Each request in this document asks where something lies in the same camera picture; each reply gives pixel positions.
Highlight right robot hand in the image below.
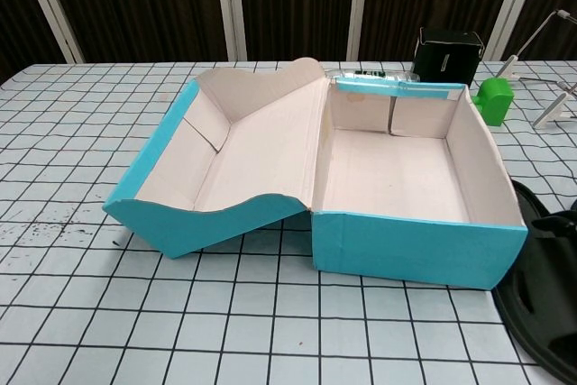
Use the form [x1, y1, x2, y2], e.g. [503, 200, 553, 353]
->
[530, 209, 577, 296]

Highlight light blue cardboard shoe box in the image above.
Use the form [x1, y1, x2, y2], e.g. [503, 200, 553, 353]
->
[104, 56, 528, 287]

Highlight black cube box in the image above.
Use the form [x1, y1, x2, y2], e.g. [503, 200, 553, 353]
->
[413, 27, 484, 87]

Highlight green toy block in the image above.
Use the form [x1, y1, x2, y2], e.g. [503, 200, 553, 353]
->
[472, 77, 515, 127]

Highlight clear plastic water bottle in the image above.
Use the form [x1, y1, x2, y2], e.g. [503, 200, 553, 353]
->
[324, 67, 421, 85]

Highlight white black checkered tablecloth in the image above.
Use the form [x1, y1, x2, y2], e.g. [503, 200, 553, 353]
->
[0, 59, 577, 385]

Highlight dark folding screen white frames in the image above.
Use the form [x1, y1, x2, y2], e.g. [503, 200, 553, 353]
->
[0, 0, 577, 65]

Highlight metal wire stand white feet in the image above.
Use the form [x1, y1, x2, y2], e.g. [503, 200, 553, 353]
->
[495, 9, 577, 129]

